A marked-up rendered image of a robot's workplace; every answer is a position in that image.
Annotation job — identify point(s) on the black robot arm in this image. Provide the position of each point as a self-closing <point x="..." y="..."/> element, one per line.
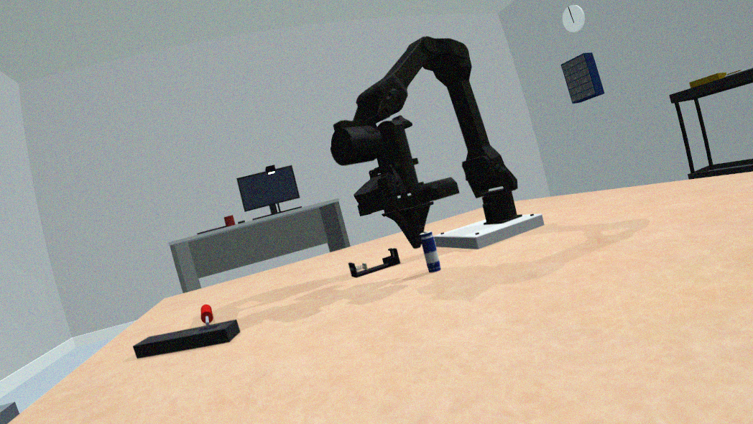
<point x="361" y="140"/>

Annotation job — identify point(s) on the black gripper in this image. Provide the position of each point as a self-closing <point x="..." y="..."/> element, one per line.
<point x="410" y="212"/>

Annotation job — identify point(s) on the blue and white battery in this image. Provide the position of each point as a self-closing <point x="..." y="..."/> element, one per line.
<point x="430" y="252"/>

